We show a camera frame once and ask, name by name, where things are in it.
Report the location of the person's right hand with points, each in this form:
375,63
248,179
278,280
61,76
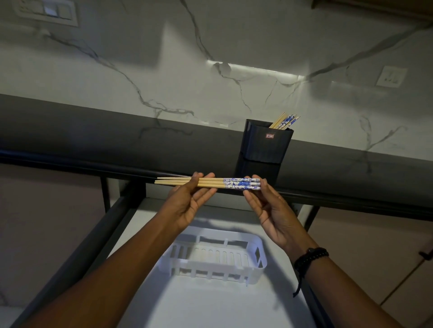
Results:
275,216

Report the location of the person's left hand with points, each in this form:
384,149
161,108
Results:
181,206

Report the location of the person's right thumb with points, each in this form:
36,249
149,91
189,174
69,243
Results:
251,202

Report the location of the person's left thumb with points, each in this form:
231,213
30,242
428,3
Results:
190,186

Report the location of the blue patterned wooden chopstick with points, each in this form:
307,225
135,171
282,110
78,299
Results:
216,179
286,121
291,123
216,186
277,121
216,183

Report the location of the person's left forearm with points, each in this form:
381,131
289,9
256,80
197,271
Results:
111,280

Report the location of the person's right forearm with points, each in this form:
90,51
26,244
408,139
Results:
341,294

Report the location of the black plastic chopstick holder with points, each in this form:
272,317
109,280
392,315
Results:
264,148

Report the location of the white slotted plastic basket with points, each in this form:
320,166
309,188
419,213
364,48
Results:
216,258

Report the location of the dark framed pull-out drawer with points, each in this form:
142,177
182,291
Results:
209,304

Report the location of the white wall socket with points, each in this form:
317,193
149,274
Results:
391,76

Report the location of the white wall switch plate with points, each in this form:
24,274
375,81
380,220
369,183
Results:
45,10

